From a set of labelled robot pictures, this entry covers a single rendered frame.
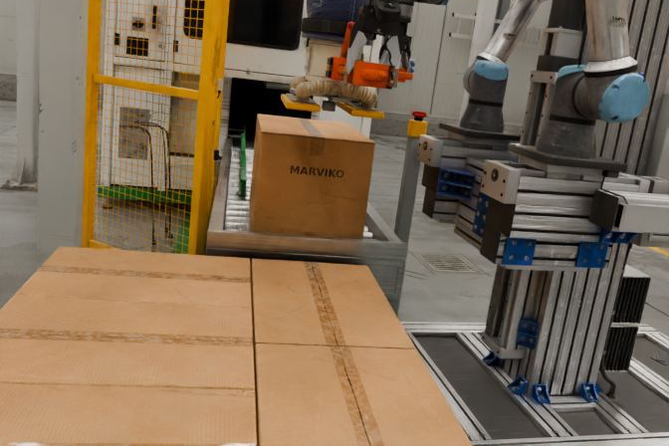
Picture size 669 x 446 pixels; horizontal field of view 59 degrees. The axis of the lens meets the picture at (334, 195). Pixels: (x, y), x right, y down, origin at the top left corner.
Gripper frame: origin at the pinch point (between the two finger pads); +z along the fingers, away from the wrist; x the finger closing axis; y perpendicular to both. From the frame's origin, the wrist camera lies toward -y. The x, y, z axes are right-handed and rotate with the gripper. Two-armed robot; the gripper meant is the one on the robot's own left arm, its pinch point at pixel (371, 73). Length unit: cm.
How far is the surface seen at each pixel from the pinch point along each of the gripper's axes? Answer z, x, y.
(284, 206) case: 50, 11, 74
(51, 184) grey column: 65, 108, 134
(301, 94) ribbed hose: 8.6, 11.7, 42.8
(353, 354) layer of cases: 65, -4, -3
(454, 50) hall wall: -51, -333, 988
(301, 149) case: 29, 7, 74
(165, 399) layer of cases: 65, 36, -25
